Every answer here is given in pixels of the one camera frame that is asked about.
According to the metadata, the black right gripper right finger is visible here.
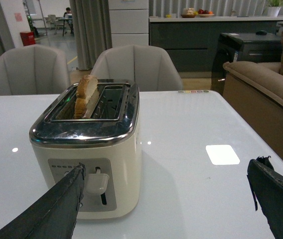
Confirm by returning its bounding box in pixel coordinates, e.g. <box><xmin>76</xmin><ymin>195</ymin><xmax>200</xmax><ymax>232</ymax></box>
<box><xmin>247</xmin><ymin>156</ymin><xmax>283</xmax><ymax>239</ymax></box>

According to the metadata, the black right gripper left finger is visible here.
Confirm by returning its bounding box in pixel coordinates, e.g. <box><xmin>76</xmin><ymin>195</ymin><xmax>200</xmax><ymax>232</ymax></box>
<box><xmin>0</xmin><ymin>163</ymin><xmax>86</xmax><ymax>239</ymax></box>

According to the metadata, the cream and chrome toaster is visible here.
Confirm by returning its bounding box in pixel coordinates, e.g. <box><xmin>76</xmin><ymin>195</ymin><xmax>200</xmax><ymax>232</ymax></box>
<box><xmin>29</xmin><ymin>79</ymin><xmax>142</xmax><ymax>220</ymax></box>

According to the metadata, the slice of brown bread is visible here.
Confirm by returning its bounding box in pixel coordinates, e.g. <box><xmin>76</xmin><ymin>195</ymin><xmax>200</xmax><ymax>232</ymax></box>
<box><xmin>74</xmin><ymin>75</ymin><xmax>99</xmax><ymax>120</ymax></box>

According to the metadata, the fruit plate on counter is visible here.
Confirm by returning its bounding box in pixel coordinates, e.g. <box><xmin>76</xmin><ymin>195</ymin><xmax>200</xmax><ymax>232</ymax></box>
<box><xmin>198</xmin><ymin>9</ymin><xmax>214</xmax><ymax>17</ymax></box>

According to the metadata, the beige sofa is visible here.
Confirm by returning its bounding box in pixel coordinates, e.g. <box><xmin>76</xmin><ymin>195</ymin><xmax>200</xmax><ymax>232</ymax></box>
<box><xmin>223</xmin><ymin>31</ymin><xmax>283</xmax><ymax>160</ymax></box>

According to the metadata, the left beige armchair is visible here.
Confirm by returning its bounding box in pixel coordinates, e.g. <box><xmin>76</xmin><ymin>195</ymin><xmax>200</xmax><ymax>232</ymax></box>
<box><xmin>0</xmin><ymin>44</ymin><xmax>71</xmax><ymax>96</ymax></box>

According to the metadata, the beige armchair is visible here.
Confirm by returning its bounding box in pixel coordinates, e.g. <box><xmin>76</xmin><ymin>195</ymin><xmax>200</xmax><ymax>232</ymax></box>
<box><xmin>91</xmin><ymin>45</ymin><xmax>183</xmax><ymax>91</ymax></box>
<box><xmin>0</xmin><ymin>44</ymin><xmax>71</xmax><ymax>96</ymax></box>

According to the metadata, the black appliance cabinet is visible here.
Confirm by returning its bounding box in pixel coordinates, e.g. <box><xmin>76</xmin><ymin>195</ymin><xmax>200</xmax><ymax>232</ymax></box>
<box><xmin>211</xmin><ymin>33</ymin><xmax>282</xmax><ymax>94</ymax></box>

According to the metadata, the black computer mouse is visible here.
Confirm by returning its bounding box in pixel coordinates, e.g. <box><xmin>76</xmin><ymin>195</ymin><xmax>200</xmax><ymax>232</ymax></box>
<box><xmin>255</xmin><ymin>30</ymin><xmax>267</xmax><ymax>35</ymax></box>

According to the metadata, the right beige armchair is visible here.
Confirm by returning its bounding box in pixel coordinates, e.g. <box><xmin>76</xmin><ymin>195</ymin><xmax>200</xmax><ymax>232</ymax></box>
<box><xmin>91</xmin><ymin>45</ymin><xmax>183</xmax><ymax>91</ymax></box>

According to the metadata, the red bin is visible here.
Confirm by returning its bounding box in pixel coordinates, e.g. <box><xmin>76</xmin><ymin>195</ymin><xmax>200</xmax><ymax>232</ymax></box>
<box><xmin>20</xmin><ymin>31</ymin><xmax>36</xmax><ymax>46</ymax></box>

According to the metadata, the dark grey kitchen counter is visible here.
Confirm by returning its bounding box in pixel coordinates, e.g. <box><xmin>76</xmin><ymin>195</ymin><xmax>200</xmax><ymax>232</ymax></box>
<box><xmin>149</xmin><ymin>16</ymin><xmax>283</xmax><ymax>72</ymax></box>

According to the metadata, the potted plant white pot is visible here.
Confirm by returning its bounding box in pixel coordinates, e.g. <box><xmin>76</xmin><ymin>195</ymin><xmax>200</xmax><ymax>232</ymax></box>
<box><xmin>265</xmin><ymin>0</ymin><xmax>283</xmax><ymax>17</ymax></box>

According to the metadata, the background work table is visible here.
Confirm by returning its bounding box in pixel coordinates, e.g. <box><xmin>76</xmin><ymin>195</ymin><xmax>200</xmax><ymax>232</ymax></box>
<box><xmin>53</xmin><ymin>17</ymin><xmax>74</xmax><ymax>36</ymax></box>

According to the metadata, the grey curtain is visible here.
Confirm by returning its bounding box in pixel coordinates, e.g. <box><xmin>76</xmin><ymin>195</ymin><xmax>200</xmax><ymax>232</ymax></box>
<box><xmin>70</xmin><ymin>0</ymin><xmax>112</xmax><ymax>70</ymax></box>

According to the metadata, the seated person in background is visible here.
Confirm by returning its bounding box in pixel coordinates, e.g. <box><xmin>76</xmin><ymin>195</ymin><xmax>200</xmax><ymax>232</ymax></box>
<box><xmin>63</xmin><ymin>7</ymin><xmax>74</xmax><ymax>35</ymax></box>

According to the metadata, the wooden bowl on counter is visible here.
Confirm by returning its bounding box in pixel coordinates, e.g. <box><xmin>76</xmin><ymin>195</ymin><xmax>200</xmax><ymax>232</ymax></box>
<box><xmin>181</xmin><ymin>7</ymin><xmax>197</xmax><ymax>18</ymax></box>

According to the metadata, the white drawer cabinet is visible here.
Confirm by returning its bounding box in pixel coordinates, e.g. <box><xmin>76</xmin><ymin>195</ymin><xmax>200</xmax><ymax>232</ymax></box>
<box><xmin>108</xmin><ymin>0</ymin><xmax>149</xmax><ymax>47</ymax></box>

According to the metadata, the pink paper on wall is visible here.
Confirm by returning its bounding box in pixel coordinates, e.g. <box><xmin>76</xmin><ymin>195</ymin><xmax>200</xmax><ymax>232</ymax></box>
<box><xmin>14</xmin><ymin>12</ymin><xmax>23</xmax><ymax>22</ymax></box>

